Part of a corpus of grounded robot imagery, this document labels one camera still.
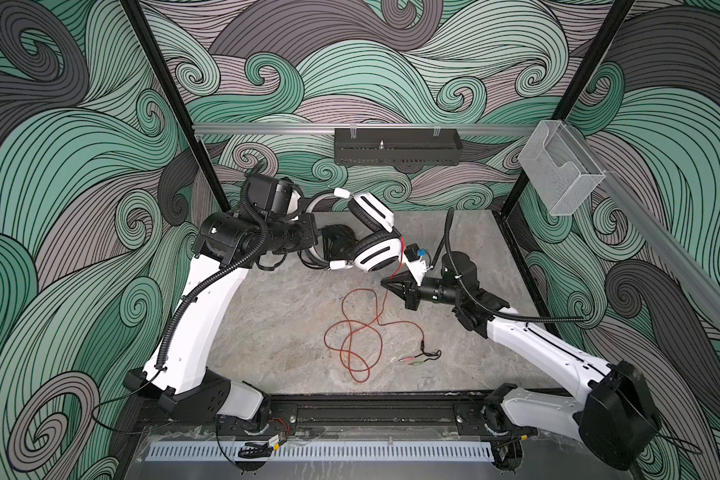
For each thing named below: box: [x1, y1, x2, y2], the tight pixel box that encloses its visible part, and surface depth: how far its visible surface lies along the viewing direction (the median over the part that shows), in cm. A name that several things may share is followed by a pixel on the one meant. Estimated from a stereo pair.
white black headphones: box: [305, 188, 402, 273], surface depth 54 cm
